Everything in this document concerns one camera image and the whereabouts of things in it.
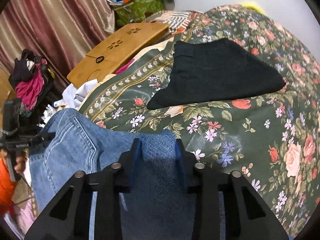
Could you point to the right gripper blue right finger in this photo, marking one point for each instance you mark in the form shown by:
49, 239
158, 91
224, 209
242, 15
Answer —
194, 179

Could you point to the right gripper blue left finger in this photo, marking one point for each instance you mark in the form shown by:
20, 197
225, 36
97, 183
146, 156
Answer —
122, 181

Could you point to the blue denim jeans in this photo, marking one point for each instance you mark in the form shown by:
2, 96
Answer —
71, 179

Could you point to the person left hand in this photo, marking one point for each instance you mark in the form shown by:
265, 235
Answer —
21, 163

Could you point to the pink and black clothes pile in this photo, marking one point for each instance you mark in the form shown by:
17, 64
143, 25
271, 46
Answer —
32, 79

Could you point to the white crumpled cloth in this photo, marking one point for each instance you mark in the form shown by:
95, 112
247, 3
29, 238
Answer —
73, 97

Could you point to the floral green bedspread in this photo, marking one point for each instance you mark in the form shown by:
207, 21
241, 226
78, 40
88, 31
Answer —
273, 139

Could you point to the black folded garment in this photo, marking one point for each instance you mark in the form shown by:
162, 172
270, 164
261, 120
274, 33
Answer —
219, 70

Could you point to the striped red gold curtain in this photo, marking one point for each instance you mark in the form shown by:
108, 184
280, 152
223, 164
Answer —
62, 31

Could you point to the wooden lap desk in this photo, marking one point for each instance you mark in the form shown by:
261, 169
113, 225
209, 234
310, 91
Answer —
115, 51

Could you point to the striped patterned blanket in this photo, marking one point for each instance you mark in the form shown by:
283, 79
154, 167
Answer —
178, 21

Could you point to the green fabric storage box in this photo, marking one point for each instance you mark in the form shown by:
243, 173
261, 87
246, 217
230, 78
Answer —
136, 11

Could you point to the yellow foam bed rail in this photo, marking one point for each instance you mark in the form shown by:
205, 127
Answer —
254, 6

